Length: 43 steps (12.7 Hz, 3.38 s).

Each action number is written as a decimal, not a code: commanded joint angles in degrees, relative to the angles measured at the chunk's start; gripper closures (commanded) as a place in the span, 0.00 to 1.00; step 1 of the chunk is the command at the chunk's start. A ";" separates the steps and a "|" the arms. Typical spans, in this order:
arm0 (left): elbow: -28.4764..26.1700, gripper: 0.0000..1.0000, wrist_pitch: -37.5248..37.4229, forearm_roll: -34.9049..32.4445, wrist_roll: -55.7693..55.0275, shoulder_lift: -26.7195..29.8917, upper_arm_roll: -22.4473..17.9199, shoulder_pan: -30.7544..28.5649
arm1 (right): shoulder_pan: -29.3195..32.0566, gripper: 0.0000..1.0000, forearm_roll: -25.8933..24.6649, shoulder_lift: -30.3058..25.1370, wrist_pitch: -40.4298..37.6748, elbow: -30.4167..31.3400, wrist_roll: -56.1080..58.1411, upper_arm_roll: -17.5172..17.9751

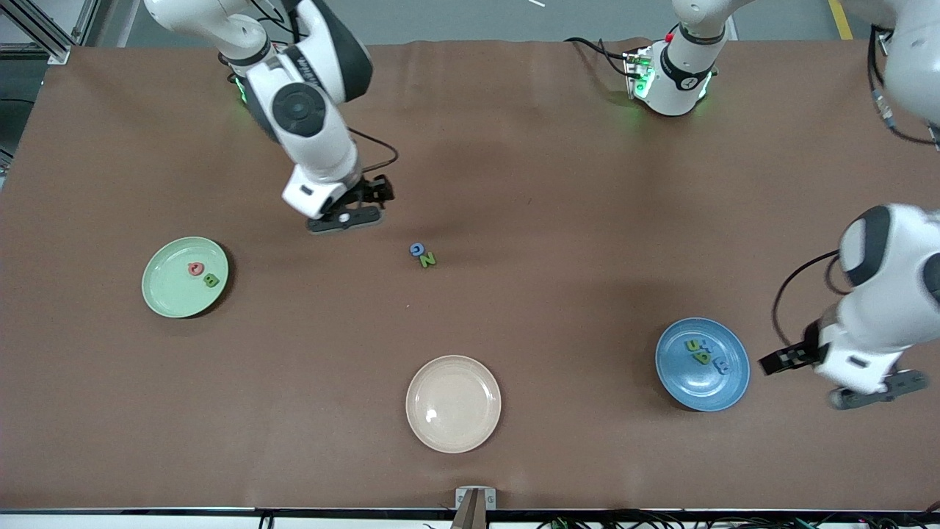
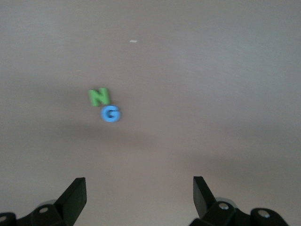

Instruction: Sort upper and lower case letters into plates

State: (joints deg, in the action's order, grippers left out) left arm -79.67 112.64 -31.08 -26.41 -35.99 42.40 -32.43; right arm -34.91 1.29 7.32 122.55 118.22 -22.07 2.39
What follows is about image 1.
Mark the blue round plate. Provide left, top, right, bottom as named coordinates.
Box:
left=654, top=317, right=751, bottom=413

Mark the brown table cover sheet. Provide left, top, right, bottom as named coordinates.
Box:
left=0, top=38, right=940, bottom=511

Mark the beige round plate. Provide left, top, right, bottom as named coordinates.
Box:
left=405, top=355, right=502, bottom=454

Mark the green round plate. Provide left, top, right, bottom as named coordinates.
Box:
left=141, top=235, right=230, bottom=320

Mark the black arm base cable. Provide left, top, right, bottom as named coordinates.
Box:
left=564, top=35, right=638, bottom=78

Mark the metal camera pole bracket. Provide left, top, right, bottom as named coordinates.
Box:
left=455, top=486, right=497, bottom=529

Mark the silver aluminium frame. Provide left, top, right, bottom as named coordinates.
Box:
left=0, top=0, right=100, bottom=65

